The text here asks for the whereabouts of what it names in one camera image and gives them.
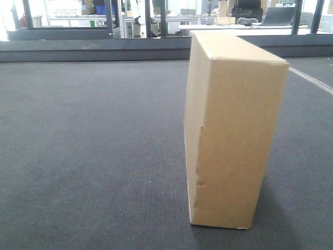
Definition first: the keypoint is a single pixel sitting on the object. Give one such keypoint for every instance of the brown cardboard box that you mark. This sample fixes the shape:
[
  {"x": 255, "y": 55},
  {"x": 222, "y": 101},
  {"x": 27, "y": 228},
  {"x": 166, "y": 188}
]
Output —
[{"x": 233, "y": 96}]

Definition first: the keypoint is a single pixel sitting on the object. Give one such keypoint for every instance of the white background table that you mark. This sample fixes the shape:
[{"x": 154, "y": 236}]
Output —
[{"x": 240, "y": 30}]

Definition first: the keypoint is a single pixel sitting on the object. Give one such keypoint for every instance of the black office chair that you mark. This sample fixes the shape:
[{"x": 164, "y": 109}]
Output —
[{"x": 248, "y": 9}]

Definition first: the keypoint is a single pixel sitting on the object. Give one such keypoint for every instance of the black laptop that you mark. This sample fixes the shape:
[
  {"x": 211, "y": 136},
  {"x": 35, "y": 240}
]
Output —
[{"x": 278, "y": 16}]

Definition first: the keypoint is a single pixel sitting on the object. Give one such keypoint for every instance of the white plastic crate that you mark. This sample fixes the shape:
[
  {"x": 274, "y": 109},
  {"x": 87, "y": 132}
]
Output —
[{"x": 64, "y": 8}]

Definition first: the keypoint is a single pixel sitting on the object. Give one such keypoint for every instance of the dark conveyor side rail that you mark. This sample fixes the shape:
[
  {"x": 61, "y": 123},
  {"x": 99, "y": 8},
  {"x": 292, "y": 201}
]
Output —
[{"x": 169, "y": 48}]

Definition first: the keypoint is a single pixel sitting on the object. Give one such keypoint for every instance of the black metal frame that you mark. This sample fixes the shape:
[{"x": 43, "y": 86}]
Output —
[{"x": 29, "y": 20}]

